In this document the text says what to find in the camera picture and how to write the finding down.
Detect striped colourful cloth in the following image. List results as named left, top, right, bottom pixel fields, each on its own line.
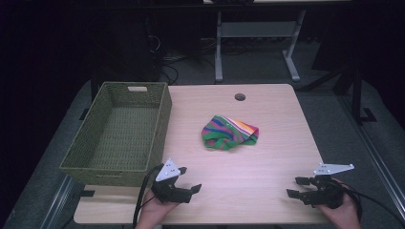
left=201, top=114, right=260, bottom=152

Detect grey metal table frame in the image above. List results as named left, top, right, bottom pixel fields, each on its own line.
left=214, top=9, right=308, bottom=83

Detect green woven basket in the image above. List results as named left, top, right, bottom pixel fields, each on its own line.
left=59, top=81, right=173, bottom=188

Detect dark computer case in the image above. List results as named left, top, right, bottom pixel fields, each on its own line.
left=94, top=12, right=162, bottom=84

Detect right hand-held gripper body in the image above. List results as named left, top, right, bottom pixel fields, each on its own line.
left=302, top=162, right=355, bottom=210

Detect aluminium floor rail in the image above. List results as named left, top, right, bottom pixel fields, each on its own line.
left=39, top=174, right=78, bottom=229
left=336, top=94, right=405, bottom=221

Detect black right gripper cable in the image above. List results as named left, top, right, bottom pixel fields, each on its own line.
left=340, top=181, right=405, bottom=227

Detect person's right hand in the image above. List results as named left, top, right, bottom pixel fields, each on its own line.
left=314, top=177, right=362, bottom=229

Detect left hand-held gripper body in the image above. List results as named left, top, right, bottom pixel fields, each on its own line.
left=150, top=157, right=194, bottom=204

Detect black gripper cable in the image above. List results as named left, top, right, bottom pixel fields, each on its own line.
left=340, top=181, right=405, bottom=227
left=132, top=164, right=164, bottom=229

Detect black floor cables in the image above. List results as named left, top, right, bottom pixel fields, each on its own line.
left=146, top=32, right=218, bottom=86

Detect black metal stand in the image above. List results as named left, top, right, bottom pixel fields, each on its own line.
left=299, top=61, right=378, bottom=126

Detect person's left hand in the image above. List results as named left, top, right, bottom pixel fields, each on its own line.
left=135, top=189, right=180, bottom=229

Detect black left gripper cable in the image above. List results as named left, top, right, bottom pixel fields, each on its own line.
left=132, top=164, right=164, bottom=229

